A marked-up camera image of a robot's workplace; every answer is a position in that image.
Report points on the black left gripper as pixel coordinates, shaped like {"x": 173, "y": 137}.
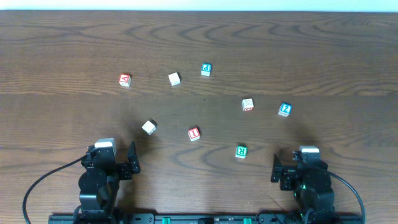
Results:
{"x": 125, "y": 170}

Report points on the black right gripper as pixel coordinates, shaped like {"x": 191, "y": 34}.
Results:
{"x": 285, "y": 175}

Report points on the blue number 2 block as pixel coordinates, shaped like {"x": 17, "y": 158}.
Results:
{"x": 285, "y": 109}

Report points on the red letter I block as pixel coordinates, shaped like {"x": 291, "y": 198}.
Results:
{"x": 194, "y": 134}

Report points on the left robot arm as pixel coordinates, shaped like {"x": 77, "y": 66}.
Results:
{"x": 99, "y": 185}

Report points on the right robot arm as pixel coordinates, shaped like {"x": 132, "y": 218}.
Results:
{"x": 310, "y": 183}

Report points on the green letter R block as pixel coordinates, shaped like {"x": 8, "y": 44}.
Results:
{"x": 241, "y": 152}

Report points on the tilted plain wooden block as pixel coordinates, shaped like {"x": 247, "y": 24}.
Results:
{"x": 149, "y": 127}

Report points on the wooden block red side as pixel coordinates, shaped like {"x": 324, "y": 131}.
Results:
{"x": 247, "y": 104}

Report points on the red letter A block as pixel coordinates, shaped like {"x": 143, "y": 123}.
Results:
{"x": 125, "y": 80}

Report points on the plain wooden block top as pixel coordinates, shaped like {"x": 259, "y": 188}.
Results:
{"x": 174, "y": 79}

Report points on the blue letter P block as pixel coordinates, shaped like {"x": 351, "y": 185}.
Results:
{"x": 206, "y": 69}

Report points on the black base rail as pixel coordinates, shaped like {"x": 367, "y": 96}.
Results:
{"x": 262, "y": 218}

